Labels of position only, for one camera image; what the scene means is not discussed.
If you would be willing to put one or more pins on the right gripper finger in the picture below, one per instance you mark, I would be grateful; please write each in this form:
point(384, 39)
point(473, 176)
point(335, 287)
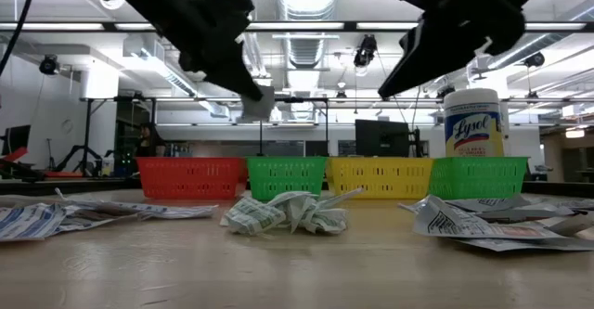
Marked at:
point(420, 58)

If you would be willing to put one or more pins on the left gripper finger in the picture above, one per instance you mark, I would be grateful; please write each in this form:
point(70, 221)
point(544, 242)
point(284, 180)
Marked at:
point(236, 82)

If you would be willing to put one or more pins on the black print white packet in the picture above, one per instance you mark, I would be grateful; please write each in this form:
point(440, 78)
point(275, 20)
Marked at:
point(260, 109)

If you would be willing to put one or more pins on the black distant robot arm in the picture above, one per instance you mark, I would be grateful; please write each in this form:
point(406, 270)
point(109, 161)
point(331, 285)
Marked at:
point(83, 150)

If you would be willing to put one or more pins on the black overhead beam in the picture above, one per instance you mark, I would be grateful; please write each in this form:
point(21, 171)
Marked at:
point(350, 26)

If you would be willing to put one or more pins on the yellow Lysol wipes canister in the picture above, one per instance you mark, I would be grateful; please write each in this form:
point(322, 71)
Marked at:
point(473, 128)

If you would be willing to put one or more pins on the black monitor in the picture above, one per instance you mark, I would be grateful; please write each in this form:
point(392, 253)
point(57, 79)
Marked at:
point(380, 137)

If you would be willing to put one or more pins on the green plastic basket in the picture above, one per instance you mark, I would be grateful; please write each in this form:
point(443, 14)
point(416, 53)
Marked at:
point(478, 176)
point(285, 176)

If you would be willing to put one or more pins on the person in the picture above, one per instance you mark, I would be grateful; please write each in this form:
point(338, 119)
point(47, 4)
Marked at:
point(149, 144)

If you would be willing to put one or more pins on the red plastic basket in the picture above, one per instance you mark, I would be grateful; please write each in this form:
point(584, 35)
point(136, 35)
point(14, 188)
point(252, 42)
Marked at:
point(190, 179)

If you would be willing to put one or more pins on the yellow plastic basket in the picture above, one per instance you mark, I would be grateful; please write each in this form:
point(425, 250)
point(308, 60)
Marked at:
point(380, 176)

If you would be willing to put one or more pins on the blue striped bandage packet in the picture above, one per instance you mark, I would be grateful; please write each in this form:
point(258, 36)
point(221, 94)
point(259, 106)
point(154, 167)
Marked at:
point(28, 221)
point(185, 211)
point(93, 216)

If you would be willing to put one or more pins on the dark distant monitor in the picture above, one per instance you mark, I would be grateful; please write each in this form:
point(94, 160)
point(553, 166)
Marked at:
point(16, 137)

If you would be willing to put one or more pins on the red distant object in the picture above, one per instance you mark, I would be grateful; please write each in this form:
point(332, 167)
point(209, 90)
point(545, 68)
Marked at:
point(14, 155)

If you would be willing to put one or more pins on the black overhead camera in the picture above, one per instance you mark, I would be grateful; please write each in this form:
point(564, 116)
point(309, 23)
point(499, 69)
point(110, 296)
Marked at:
point(366, 49)

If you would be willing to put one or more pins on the black mounted camera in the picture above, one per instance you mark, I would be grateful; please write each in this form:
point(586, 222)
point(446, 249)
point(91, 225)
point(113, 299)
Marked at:
point(48, 65)
point(534, 59)

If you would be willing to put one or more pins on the silver ceiling air duct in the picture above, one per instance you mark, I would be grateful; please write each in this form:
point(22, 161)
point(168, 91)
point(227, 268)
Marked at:
point(306, 3)

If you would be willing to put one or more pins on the black distant workstation frame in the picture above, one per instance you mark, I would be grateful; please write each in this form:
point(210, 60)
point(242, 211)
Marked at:
point(87, 128)

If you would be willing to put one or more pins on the black aluminium table frame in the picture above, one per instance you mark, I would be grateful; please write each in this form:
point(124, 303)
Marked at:
point(69, 186)

